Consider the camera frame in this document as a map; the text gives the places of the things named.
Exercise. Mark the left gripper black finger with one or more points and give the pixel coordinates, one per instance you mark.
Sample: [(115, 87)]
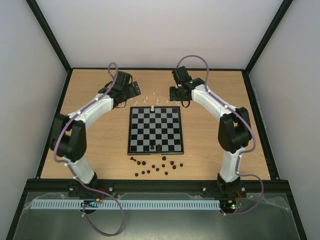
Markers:
[(131, 93), (136, 89)]

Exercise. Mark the black and white chessboard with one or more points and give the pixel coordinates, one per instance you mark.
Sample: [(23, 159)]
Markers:
[(162, 127)]

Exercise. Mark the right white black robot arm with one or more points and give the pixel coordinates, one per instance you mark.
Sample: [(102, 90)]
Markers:
[(234, 129)]

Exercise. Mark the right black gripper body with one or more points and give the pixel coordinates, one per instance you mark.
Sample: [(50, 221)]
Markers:
[(175, 93)]

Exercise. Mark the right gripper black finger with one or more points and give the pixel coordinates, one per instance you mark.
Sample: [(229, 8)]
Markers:
[(173, 93), (184, 94)]

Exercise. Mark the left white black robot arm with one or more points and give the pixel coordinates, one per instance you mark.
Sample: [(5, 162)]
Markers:
[(68, 139)]

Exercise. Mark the black aluminium frame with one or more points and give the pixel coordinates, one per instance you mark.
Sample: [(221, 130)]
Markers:
[(275, 185)]

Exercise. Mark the white slotted cable duct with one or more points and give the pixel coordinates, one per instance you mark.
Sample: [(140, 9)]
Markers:
[(72, 204)]

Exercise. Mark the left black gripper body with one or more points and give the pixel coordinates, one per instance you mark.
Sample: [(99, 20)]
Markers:
[(124, 92)]

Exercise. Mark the black king chess piece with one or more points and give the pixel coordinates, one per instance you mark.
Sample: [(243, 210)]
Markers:
[(158, 147)]

